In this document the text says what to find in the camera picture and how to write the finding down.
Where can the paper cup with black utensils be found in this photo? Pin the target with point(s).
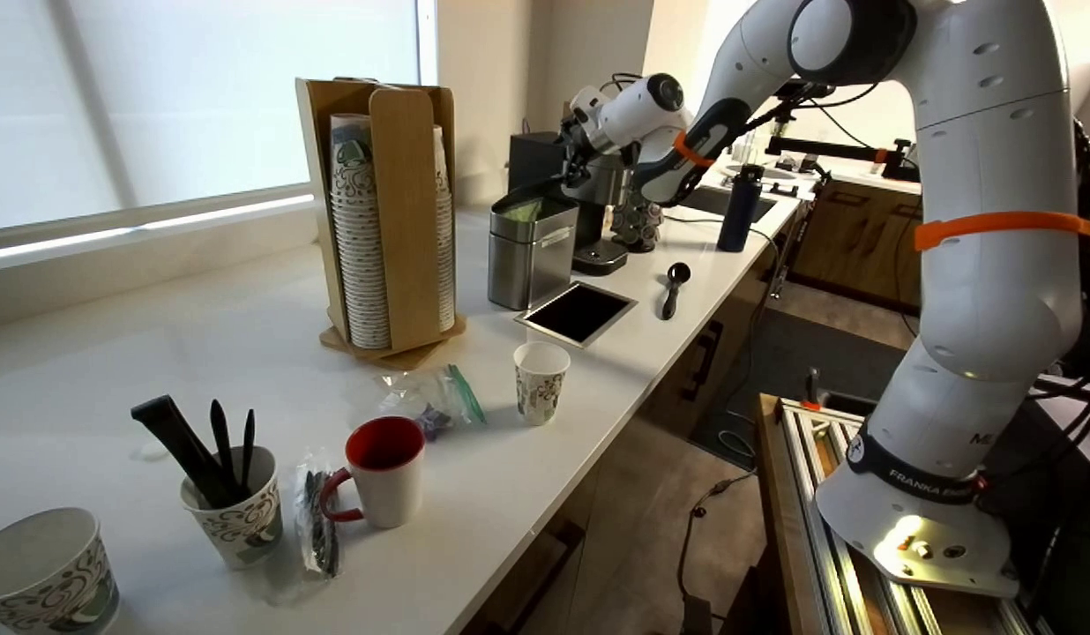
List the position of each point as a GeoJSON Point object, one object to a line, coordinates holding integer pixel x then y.
{"type": "Point", "coordinates": [229, 484]}

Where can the black coffee scoop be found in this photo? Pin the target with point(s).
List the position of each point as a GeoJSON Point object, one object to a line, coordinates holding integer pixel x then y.
{"type": "Point", "coordinates": [675, 277]}

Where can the black tumbler bottle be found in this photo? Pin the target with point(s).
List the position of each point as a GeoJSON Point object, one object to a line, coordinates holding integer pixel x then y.
{"type": "Point", "coordinates": [740, 208]}

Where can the patterned paper cup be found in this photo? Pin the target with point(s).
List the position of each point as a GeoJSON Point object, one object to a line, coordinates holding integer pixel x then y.
{"type": "Point", "coordinates": [541, 370]}

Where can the white mug red interior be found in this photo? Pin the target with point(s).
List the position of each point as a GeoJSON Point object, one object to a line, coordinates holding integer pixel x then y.
{"type": "Point", "coordinates": [385, 463]}

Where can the wooden paper cup dispenser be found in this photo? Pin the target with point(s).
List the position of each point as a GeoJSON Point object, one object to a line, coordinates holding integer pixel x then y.
{"type": "Point", "coordinates": [381, 165]}

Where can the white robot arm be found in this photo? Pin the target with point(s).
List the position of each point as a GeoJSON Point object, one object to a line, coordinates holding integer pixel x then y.
{"type": "Point", "coordinates": [998, 239]}

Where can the large paper bowl cup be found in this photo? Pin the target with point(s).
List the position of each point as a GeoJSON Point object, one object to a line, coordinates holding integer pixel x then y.
{"type": "Point", "coordinates": [53, 575]}

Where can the clear plastic zip bag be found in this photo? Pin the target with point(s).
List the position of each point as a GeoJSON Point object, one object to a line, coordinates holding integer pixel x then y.
{"type": "Point", "coordinates": [438, 399]}

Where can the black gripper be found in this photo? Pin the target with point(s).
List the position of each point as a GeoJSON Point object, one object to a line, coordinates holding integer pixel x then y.
{"type": "Point", "coordinates": [572, 171]}

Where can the stainless steel bin black lid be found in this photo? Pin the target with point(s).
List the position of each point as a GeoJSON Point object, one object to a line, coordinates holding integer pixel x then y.
{"type": "Point", "coordinates": [530, 243]}

